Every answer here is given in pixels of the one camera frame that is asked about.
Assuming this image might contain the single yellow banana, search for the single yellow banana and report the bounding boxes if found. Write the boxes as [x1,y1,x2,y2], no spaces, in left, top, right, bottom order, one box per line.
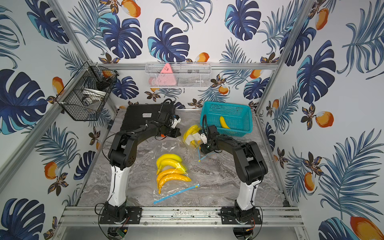
[220,116,230,129]

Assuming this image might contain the clear zip-top bag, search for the clear zip-top bag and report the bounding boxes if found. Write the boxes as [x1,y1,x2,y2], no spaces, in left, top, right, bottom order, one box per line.
[131,137,201,205]
[182,125,215,163]

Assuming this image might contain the yellow banana bunch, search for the yellow banana bunch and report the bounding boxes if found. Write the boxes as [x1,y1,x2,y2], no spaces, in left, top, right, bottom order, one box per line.
[183,125,202,148]
[156,154,192,194]

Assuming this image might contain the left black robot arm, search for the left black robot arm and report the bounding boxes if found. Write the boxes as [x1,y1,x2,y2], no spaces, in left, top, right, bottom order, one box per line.
[107,99,181,209]

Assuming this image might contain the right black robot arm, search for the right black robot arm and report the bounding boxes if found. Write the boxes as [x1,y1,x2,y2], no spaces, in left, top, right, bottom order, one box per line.
[200,115,268,214]

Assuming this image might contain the teal plastic basket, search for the teal plastic basket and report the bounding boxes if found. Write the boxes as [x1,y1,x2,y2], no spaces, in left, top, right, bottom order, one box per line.
[200,102,253,137]

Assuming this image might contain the black plastic tool case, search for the black plastic tool case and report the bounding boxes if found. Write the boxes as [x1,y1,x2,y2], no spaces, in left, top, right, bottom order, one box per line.
[120,103,176,136]

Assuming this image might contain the pink triangular item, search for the pink triangular item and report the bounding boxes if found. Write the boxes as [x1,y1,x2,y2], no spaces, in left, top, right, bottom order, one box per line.
[157,63,177,87]

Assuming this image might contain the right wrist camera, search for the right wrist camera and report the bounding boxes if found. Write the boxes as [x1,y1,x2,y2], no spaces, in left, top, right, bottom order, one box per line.
[200,133,208,144]

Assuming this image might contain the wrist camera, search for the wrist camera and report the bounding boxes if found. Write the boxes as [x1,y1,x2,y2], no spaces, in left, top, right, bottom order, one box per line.
[171,116,181,129]
[200,133,208,144]

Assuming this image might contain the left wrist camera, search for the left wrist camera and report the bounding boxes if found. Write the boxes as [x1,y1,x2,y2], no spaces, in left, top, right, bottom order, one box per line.
[171,116,181,129]

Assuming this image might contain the white wire wall basket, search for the white wire wall basket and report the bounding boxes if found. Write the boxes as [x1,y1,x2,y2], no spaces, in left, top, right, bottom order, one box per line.
[145,62,212,88]

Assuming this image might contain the black wire basket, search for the black wire basket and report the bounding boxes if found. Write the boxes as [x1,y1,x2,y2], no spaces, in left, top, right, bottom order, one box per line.
[55,62,119,122]

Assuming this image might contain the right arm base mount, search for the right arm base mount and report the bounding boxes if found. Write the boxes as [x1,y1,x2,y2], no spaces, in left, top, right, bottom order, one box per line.
[218,207,263,225]

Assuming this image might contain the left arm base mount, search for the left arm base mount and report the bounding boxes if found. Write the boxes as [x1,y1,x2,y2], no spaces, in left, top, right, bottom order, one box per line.
[99,205,143,225]

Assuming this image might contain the aluminium front rail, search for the aluminium front rail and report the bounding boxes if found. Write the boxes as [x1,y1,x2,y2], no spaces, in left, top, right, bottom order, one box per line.
[58,207,304,228]

